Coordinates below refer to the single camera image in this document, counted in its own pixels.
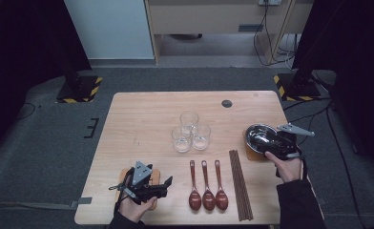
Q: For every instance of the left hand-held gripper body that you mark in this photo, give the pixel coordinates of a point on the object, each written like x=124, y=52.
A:
x=140, y=173

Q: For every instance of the person's right hand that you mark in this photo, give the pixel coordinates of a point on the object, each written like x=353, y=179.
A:
x=288, y=170

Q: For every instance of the clear drinking glass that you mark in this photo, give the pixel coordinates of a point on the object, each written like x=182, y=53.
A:
x=189, y=120
x=201, y=136
x=181, y=141

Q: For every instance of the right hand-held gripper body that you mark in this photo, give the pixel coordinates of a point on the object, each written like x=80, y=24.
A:
x=290, y=144

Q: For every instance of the grey floor tape strip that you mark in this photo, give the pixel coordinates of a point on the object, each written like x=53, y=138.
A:
x=81, y=201

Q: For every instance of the white partition panel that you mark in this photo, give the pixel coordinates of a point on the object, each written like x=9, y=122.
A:
x=108, y=28

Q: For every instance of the light wooden desk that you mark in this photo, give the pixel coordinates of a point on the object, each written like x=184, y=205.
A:
x=207, y=17

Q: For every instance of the dark curtain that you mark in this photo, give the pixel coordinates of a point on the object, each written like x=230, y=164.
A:
x=26, y=47
x=353, y=47

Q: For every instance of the bundle of brown wooden chopsticks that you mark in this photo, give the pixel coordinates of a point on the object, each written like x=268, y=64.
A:
x=240, y=187

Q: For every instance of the white power strip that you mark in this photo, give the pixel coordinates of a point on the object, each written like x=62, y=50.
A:
x=270, y=2

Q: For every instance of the reddish brown wooden spoon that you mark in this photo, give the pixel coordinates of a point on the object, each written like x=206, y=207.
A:
x=221, y=199
x=195, y=199
x=208, y=199

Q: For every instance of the black stand base hazard tape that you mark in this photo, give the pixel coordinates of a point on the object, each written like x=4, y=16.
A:
x=78, y=90
x=298, y=87

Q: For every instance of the grey label on desk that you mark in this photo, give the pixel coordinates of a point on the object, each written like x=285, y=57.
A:
x=250, y=27

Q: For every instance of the shiny metal bowl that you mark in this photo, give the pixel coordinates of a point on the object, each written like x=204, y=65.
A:
x=258, y=135

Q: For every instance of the person's left hand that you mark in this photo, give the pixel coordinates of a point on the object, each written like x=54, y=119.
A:
x=134, y=211

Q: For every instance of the round dark table grommet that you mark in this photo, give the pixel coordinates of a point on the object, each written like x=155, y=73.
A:
x=226, y=103

